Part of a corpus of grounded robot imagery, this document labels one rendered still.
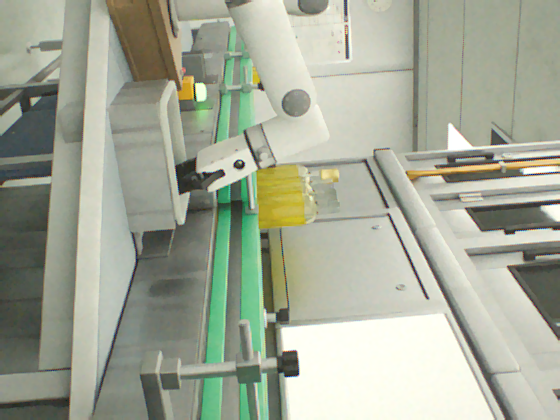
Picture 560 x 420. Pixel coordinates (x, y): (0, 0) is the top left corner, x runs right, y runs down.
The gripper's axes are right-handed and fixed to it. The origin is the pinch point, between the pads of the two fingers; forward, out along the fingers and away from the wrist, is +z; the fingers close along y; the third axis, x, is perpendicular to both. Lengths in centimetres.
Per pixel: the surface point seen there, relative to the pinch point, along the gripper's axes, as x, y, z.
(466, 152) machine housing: -59, 84, -70
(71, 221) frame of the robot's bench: 6.5, -17.0, 12.9
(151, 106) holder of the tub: 15.4, -6.4, -3.9
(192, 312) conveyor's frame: -11.2, -25.3, 0.7
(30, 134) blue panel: 7, 52, 39
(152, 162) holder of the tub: 6.9, -6.6, 0.1
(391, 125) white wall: -254, 599, -116
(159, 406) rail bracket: -4, -53, 1
